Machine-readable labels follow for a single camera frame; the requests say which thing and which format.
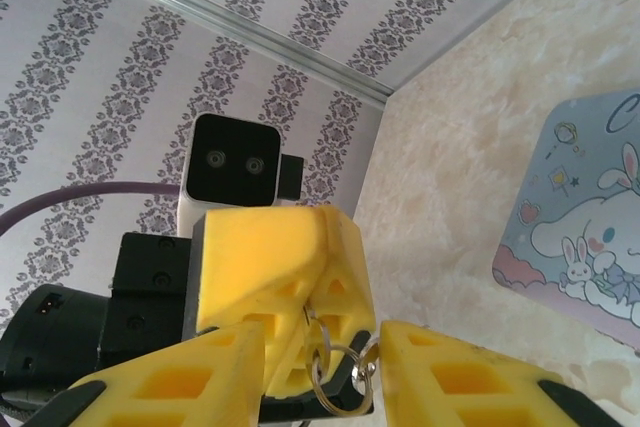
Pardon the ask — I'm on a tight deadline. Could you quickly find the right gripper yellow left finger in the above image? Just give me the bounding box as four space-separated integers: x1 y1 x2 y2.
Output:
24 321 266 427

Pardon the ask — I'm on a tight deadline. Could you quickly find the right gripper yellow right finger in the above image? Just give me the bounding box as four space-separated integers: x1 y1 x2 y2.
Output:
379 319 621 427

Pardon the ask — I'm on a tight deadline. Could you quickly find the small silver key with ring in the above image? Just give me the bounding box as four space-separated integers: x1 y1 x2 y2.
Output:
301 305 382 416

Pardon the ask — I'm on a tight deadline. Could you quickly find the cartoon bunny tin box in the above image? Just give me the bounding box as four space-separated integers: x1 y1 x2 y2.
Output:
491 88 640 354

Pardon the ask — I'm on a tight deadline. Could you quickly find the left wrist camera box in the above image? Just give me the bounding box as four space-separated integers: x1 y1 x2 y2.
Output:
177 113 307 241

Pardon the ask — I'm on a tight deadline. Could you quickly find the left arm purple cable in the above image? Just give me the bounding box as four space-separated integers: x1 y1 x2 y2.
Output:
0 183 182 241

